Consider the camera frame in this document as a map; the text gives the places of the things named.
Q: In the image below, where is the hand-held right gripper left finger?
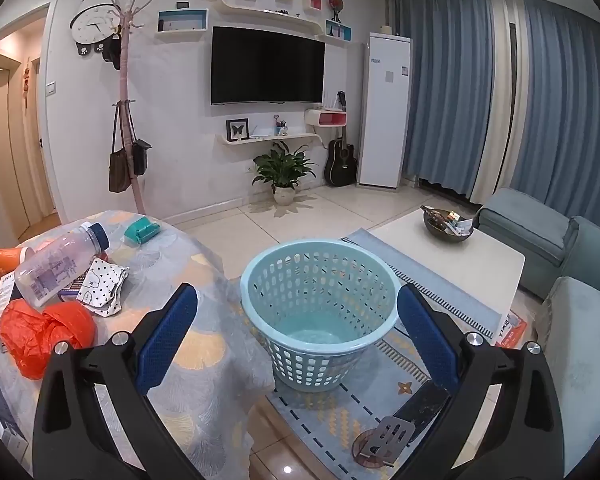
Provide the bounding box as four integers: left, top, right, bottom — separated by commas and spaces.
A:
32, 282, 199, 480

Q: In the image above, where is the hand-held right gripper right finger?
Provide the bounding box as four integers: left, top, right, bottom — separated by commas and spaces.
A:
396, 282, 566, 480

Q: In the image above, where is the black dotted white wrapper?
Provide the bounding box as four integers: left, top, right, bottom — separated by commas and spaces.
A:
75, 257, 130, 318

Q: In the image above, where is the blue printed snack packet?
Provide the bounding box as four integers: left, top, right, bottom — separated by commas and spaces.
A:
59, 280, 89, 304

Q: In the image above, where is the teal small cup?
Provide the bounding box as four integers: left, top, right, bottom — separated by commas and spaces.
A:
124, 217, 161, 247

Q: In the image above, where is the light blue laundry basket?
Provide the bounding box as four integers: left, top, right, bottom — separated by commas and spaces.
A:
240, 240, 402, 394

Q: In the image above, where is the clear plastic bottle blue cap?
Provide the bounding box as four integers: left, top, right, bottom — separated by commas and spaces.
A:
14, 222, 111, 308

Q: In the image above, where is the orange plastic bag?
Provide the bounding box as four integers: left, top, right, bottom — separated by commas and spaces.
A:
0, 298, 98, 380

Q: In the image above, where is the orange and white bottle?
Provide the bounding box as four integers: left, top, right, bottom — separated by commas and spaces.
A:
0, 246, 36, 279

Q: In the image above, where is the printed tablecloth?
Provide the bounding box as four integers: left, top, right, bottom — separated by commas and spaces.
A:
0, 210, 276, 480

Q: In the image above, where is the white coffee table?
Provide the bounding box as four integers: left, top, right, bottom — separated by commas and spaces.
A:
367, 207, 526, 341

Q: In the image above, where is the red white carton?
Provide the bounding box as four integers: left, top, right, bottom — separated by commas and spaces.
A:
495, 310, 528, 348

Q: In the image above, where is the metal phone stand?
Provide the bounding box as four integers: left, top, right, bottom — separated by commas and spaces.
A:
352, 416, 417, 463

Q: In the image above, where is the dark bowl with packets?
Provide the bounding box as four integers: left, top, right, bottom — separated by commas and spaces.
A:
421, 206, 476, 244

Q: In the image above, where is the light blue sofa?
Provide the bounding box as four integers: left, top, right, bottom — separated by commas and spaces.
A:
475, 187, 600, 461

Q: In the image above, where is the brown tote bag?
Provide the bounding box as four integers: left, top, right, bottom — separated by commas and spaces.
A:
108, 102, 133, 193

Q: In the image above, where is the small black bag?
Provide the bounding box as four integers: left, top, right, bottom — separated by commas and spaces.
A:
131, 139, 152, 177

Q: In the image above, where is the black acoustic guitar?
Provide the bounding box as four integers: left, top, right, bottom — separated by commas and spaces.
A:
324, 91, 358, 187

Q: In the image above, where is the green potted plant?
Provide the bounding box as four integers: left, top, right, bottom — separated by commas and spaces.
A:
252, 140, 317, 206

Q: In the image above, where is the framed butterfly picture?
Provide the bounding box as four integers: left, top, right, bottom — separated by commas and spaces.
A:
225, 118, 251, 142

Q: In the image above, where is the white standing air conditioner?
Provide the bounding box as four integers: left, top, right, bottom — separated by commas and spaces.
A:
356, 32, 412, 190

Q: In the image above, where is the white shelf red inside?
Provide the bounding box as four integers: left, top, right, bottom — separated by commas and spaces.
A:
304, 108, 348, 128

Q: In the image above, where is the beige interior door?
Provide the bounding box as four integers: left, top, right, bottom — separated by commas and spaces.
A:
0, 52, 23, 231

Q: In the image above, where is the blue beige curtain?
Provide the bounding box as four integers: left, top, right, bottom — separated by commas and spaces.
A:
390, 0, 600, 241

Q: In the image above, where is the pink coat rack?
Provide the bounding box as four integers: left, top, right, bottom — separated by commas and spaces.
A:
107, 0, 163, 216

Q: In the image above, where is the black flat television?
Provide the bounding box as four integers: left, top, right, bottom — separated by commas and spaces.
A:
210, 26, 326, 107

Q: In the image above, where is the dark hat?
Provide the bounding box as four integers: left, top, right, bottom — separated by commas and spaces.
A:
102, 32, 123, 71

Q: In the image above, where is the white box shelf blue inside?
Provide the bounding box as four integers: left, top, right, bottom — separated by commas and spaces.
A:
156, 8, 209, 33

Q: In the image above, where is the small blue box shelf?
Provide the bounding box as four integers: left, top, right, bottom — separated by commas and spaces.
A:
325, 19, 353, 42

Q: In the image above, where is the low curved white wall shelf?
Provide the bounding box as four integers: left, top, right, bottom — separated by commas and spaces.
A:
216, 132, 323, 147

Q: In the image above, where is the panda wall clock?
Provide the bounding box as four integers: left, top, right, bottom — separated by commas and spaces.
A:
70, 0, 121, 56

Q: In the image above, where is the long curved white wall shelf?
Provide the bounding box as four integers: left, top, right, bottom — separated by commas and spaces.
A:
219, 0, 353, 43

